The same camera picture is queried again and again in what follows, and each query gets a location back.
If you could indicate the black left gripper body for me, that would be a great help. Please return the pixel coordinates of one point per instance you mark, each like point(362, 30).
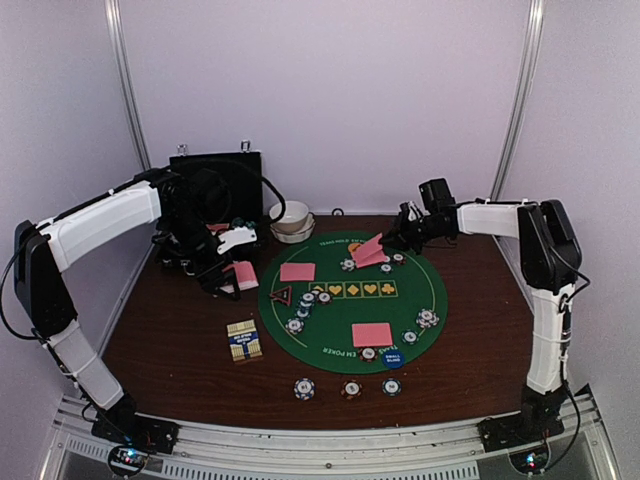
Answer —
point(202, 268)

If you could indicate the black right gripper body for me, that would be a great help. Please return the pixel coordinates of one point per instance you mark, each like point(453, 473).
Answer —
point(415, 233)

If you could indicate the pink backed card deck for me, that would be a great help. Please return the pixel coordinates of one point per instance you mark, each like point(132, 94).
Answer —
point(245, 274)

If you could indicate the dealt red card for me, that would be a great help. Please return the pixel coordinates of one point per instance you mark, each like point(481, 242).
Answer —
point(369, 253)
point(297, 272)
point(371, 335)

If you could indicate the single blue chip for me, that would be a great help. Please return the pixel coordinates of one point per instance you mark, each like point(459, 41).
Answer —
point(409, 337)

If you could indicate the blue small blind button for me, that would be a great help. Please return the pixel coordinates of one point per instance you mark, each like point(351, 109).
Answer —
point(393, 359)

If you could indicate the blue white chip stack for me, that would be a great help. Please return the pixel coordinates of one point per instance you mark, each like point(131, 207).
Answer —
point(304, 389)

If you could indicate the dark blue green chip stack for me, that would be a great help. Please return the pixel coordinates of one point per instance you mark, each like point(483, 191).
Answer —
point(391, 387)

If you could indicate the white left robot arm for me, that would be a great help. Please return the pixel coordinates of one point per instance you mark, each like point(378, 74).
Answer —
point(46, 252)

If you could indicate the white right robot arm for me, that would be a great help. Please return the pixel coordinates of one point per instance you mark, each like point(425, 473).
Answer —
point(550, 258)

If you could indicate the red playing card deck case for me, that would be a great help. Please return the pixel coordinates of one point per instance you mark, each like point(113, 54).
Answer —
point(220, 227)

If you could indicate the triangular black red all-in marker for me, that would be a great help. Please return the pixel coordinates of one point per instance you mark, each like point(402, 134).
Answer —
point(282, 295)

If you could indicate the gold card box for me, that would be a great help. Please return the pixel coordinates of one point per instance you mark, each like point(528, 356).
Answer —
point(244, 342)

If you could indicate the black poker chip case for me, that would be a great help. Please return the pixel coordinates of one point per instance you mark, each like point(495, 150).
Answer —
point(197, 190)

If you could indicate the white scalloped dish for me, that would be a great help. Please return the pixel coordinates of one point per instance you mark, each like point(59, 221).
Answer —
point(298, 236)

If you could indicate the white ceramic bowl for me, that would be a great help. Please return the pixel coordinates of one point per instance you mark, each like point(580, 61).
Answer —
point(289, 217)

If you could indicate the green round poker mat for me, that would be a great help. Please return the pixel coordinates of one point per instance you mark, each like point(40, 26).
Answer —
point(364, 295)

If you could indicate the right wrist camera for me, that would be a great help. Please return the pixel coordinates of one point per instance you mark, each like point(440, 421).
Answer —
point(436, 195)

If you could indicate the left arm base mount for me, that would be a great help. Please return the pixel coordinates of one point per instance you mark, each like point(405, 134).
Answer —
point(122, 424)

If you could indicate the aluminium front rail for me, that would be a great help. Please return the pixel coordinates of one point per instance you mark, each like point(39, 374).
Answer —
point(452, 450)

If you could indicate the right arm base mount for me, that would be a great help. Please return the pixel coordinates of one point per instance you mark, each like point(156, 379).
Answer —
point(537, 419)

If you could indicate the aluminium frame post left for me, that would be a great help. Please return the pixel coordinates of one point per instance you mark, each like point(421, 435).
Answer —
point(117, 37)

